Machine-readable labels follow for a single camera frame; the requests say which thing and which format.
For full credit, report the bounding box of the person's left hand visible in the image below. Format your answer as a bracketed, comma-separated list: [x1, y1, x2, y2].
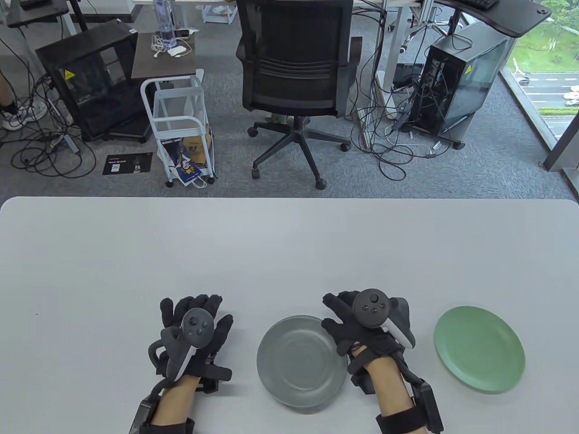
[160, 295, 234, 378]

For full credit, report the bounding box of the person's right hand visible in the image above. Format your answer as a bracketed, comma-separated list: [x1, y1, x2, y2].
[321, 291, 403, 362]

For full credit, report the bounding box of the grey plate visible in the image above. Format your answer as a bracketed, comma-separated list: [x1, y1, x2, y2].
[256, 315, 348, 410]

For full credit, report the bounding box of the green plate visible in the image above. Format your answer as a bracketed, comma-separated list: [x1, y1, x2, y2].
[434, 306, 526, 394]

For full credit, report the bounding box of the person's right forearm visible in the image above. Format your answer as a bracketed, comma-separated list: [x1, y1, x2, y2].
[364, 355, 423, 434]

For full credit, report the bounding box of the black forearm electronics box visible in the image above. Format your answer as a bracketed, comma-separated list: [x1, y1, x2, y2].
[129, 382, 168, 434]
[409, 380, 444, 434]

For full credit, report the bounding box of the person's left forearm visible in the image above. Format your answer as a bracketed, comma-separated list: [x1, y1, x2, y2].
[152, 375, 202, 425]

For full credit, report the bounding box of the grey tracking controller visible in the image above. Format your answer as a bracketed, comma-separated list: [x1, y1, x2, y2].
[148, 308, 215, 384]
[352, 288, 416, 349]

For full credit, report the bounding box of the blue printed bag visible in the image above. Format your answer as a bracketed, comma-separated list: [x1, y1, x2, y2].
[160, 136, 208, 187]

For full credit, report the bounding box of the brown paper bag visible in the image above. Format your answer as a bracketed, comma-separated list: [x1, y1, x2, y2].
[182, 128, 214, 169]

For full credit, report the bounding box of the black leaflet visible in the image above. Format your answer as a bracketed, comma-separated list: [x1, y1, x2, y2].
[102, 153, 153, 176]

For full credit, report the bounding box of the white rolling cart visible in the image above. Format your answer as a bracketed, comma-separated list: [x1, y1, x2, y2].
[140, 75, 217, 188]

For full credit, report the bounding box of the grey power strip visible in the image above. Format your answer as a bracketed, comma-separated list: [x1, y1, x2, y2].
[49, 133, 81, 155]

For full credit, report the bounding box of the black glass computer case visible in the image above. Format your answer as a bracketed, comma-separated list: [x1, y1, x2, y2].
[35, 20, 152, 143]

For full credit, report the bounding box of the brown side table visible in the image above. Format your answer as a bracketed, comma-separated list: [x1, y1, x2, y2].
[131, 31, 204, 82]

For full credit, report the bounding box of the black office chair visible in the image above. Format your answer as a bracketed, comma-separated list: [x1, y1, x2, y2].
[235, 0, 363, 190]

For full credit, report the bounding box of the black computer tower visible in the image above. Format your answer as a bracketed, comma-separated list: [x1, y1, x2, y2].
[408, 22, 517, 151]

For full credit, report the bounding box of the clear water bottle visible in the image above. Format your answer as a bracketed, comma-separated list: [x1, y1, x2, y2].
[152, 0, 176, 48]

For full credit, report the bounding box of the black rectangular desk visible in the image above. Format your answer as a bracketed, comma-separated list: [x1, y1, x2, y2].
[6, 0, 72, 28]

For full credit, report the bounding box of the black curved desk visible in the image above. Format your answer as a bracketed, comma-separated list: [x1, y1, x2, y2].
[433, 0, 553, 38]

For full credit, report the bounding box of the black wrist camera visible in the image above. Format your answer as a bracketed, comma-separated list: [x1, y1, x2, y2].
[347, 350, 375, 395]
[197, 365, 233, 393]

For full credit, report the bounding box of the black forearm strap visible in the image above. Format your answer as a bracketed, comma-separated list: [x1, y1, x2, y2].
[145, 418, 196, 434]
[376, 407, 428, 434]

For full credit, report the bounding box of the tangle of black cables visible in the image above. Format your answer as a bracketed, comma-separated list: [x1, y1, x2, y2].
[351, 9, 453, 181]
[0, 54, 98, 179]

